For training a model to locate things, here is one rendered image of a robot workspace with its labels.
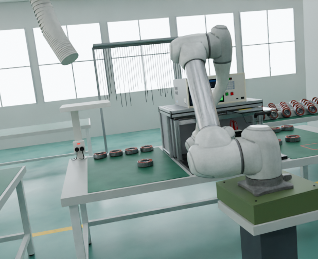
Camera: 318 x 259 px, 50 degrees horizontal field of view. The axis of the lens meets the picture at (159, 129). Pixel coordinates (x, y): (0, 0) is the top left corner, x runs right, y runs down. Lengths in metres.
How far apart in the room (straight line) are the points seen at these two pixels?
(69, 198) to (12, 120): 6.86
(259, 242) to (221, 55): 0.91
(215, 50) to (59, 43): 1.53
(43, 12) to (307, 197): 2.39
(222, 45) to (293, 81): 8.46
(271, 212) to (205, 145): 0.37
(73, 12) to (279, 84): 5.63
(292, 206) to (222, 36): 0.86
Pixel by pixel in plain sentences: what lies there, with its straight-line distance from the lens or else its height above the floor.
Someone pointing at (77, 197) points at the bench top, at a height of 0.74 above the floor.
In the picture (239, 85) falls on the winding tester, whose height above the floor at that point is 1.24.
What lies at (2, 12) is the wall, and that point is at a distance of 8.90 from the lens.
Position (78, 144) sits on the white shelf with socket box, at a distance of 2.85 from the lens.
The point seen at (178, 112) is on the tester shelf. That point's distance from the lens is 2.36.
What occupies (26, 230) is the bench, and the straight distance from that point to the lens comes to 3.13.
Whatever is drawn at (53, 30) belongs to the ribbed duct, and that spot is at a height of 1.81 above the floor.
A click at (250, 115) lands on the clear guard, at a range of 2.31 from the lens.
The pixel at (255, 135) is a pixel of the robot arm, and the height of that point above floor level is 1.08.
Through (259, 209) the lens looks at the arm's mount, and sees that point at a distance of 1.44.
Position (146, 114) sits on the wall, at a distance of 8.74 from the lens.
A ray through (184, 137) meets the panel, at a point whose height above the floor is 0.89.
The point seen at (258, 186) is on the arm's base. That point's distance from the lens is 1.54.
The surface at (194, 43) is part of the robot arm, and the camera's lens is 1.75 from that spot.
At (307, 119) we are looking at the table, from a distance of 4.03.
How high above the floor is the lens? 1.37
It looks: 9 degrees down
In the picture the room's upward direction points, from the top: 6 degrees counter-clockwise
